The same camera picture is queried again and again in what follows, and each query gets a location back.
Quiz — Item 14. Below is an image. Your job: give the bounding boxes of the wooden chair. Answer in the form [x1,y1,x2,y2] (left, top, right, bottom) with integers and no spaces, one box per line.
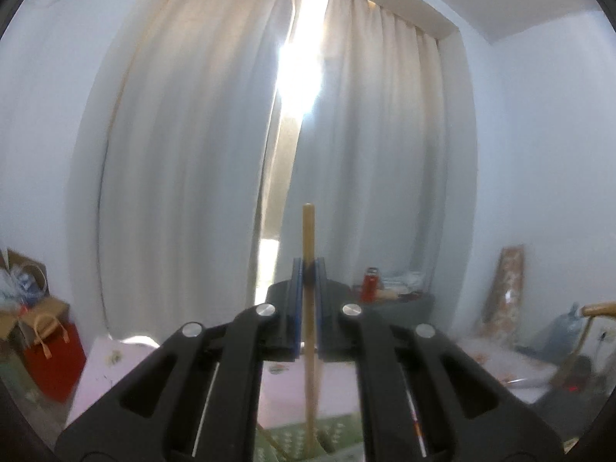
[553,301,616,390]

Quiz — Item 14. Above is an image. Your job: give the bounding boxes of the single wooden chopstick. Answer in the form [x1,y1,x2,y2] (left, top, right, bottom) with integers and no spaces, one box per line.
[301,203,322,460]

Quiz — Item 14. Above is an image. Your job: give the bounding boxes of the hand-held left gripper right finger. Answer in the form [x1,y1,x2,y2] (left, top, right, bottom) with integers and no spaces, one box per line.
[313,257,564,462]

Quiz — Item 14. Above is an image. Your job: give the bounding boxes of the dark side table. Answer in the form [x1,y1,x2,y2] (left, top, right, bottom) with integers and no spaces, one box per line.
[353,293,434,328]

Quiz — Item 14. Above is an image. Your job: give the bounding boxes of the cardboard box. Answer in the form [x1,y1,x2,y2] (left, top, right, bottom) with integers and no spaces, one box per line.
[0,249,70,347]

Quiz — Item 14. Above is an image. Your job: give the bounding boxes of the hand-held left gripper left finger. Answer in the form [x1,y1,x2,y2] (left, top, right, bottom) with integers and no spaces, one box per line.
[54,256,305,462]

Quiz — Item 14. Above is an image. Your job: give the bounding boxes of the pile of small packets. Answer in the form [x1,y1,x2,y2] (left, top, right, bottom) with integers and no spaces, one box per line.
[380,272,427,299]

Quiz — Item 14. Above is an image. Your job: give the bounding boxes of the pink printed table cover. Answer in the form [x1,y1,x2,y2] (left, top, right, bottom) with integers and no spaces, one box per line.
[67,334,554,444]

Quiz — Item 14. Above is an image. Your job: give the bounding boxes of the white curtain panel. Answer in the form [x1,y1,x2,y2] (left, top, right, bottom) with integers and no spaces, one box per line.
[284,0,477,309]
[99,0,301,347]

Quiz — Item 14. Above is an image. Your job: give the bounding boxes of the green star-cutout utensil basket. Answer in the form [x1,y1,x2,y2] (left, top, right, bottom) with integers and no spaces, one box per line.
[254,414,365,462]

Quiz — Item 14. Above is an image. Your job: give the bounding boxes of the red bottle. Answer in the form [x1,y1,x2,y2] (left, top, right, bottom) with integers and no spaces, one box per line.
[362,267,381,303]

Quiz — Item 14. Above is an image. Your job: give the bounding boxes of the blue water jug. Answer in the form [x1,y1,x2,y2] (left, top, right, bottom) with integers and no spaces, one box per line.
[527,303,585,362]

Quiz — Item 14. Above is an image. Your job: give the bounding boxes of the white plastic bag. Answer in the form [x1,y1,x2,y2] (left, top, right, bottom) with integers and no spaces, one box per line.
[0,262,49,306]

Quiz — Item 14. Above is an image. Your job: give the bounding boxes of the leaning patterned board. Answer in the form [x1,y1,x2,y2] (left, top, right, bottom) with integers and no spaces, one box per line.
[476,245,526,342]

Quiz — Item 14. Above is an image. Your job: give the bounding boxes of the red paper bag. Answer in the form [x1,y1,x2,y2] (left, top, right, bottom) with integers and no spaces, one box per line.
[24,315,87,402]

